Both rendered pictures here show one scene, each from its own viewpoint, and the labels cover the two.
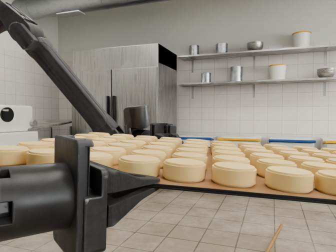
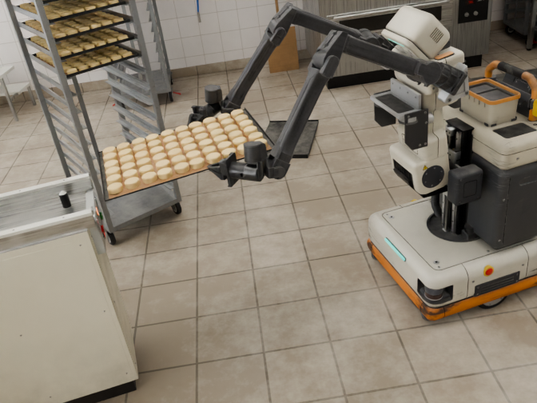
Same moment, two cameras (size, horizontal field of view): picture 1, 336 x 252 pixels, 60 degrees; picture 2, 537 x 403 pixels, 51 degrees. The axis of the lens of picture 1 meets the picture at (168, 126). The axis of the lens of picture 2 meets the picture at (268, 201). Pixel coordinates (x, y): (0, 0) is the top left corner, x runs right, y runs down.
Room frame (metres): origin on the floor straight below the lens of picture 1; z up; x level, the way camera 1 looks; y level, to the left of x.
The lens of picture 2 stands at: (2.34, -0.50, 1.87)
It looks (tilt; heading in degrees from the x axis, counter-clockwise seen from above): 31 degrees down; 158
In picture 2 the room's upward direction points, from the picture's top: 8 degrees counter-clockwise
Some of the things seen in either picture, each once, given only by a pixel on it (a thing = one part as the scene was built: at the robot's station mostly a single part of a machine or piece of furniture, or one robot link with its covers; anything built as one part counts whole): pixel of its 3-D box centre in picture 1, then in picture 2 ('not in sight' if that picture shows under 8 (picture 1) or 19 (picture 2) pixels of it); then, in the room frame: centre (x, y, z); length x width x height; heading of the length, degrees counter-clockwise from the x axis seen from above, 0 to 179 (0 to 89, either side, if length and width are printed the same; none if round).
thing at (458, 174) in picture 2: not in sight; (435, 178); (0.69, 0.93, 0.61); 0.28 x 0.27 x 0.25; 172
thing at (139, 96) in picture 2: not in sight; (127, 89); (-0.97, 0.02, 0.78); 0.64 x 0.03 x 0.03; 11
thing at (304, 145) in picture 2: not in sight; (287, 138); (-1.23, 1.15, 0.02); 0.60 x 0.40 x 0.03; 143
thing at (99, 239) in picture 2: not in sight; (95, 221); (0.39, -0.43, 0.77); 0.24 x 0.04 x 0.14; 172
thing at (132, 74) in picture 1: (125, 118); not in sight; (4.56, 0.67, 1.03); 1.40 x 0.91 x 2.05; 70
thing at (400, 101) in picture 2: not in sight; (402, 112); (0.61, 0.82, 0.93); 0.28 x 0.16 x 0.22; 172
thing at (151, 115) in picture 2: not in sight; (131, 104); (-0.97, 0.02, 0.69); 0.64 x 0.03 x 0.03; 11
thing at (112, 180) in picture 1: (117, 197); (195, 125); (0.29, 0.05, 0.98); 0.09 x 0.07 x 0.07; 127
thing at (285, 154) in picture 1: (293, 158); (144, 163); (0.50, -0.22, 0.99); 0.05 x 0.05 x 0.02
